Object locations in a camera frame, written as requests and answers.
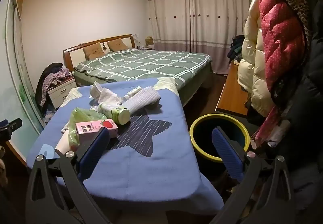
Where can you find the pink and white curtain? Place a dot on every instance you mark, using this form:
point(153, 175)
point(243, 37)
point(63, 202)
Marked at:
point(196, 27)

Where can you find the black jacket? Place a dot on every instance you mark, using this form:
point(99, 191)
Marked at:
point(313, 87)

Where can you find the pile of dark clothes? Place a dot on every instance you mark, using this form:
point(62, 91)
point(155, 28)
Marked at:
point(236, 48)

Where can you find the white printed cloth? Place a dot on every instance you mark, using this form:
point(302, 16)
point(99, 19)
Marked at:
point(278, 134)

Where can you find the wooden bed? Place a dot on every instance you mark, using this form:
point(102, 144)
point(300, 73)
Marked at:
point(75, 53)

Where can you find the red dotted down jacket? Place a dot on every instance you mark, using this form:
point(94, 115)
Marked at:
point(280, 37)

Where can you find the brown face-print pillow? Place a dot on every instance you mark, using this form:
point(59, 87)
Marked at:
point(92, 51)
point(117, 45)

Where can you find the pink strawberry milk carton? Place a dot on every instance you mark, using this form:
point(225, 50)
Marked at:
point(88, 129)

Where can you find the white bottle with green cap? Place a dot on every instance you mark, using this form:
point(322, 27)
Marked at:
point(111, 110)

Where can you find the pink scarf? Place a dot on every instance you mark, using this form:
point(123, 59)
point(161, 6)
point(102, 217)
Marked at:
point(267, 123)

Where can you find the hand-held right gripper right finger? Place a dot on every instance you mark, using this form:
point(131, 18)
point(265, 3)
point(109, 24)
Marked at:
point(227, 156)

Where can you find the white tissue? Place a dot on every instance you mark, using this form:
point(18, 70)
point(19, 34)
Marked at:
point(111, 99)

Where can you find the white nightstand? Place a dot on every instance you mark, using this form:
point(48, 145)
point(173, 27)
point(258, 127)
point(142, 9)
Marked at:
point(63, 92)

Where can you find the blue star-print blanket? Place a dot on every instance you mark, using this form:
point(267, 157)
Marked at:
point(151, 168)

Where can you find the white paper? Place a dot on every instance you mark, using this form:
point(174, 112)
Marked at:
point(97, 90)

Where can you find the white foam mesh sleeve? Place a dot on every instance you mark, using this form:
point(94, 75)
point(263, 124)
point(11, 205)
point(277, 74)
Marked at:
point(141, 99)

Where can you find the cream down jacket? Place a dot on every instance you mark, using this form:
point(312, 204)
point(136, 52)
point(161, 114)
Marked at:
point(254, 67)

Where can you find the small white bottle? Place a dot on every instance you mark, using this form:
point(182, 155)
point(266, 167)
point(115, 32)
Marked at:
point(132, 92)

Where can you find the brown tissue box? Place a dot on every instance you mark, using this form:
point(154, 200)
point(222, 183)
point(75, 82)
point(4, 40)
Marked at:
point(149, 40)

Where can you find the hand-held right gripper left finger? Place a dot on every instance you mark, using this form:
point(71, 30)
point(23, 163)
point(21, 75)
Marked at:
point(93, 153)

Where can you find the dark bin with yellow rim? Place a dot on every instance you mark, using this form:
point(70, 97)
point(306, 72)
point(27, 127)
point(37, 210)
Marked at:
point(209, 123)

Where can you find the pile of clothes on nightstand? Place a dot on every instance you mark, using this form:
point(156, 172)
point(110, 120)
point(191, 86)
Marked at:
point(48, 80)

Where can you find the green plastic bag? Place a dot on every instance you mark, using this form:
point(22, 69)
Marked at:
point(80, 115)

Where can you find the green plaid duvet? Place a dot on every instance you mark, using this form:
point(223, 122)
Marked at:
point(141, 62)

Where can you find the sliding wardrobe door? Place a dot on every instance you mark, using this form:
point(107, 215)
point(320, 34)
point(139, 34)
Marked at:
point(15, 75)

